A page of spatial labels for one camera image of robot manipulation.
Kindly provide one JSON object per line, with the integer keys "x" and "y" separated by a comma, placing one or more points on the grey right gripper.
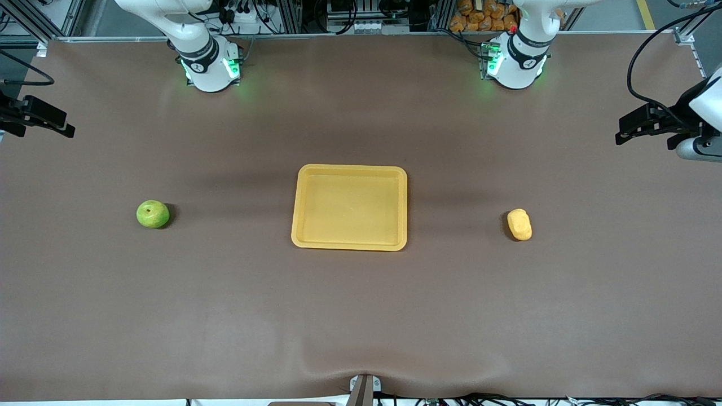
{"x": 8, "y": 112}

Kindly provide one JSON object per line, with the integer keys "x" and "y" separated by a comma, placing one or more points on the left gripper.
{"x": 676, "y": 117}

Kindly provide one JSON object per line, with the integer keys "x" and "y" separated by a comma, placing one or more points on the green apple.
{"x": 152, "y": 214}

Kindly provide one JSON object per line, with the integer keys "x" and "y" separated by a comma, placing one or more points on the yellow potato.
{"x": 519, "y": 224}

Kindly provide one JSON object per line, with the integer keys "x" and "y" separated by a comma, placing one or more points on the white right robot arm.
{"x": 206, "y": 73}

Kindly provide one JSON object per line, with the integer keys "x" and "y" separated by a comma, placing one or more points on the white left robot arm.
{"x": 522, "y": 67}

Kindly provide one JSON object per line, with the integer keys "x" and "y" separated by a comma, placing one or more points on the yellow plastic tray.
{"x": 350, "y": 208}

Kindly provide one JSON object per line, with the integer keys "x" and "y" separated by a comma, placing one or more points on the orange snack bags pile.
{"x": 479, "y": 17}

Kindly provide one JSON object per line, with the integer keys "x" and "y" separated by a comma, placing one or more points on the white power strip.
{"x": 248, "y": 14}

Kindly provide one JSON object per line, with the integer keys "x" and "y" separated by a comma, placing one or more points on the brown table cover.
{"x": 361, "y": 310}

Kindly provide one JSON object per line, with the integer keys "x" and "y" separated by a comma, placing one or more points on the silver corner bracket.
{"x": 683, "y": 37}

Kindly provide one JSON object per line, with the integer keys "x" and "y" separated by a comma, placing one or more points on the silver table edge rail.
{"x": 338, "y": 36}

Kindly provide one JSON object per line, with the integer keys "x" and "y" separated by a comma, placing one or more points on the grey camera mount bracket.
{"x": 364, "y": 390}

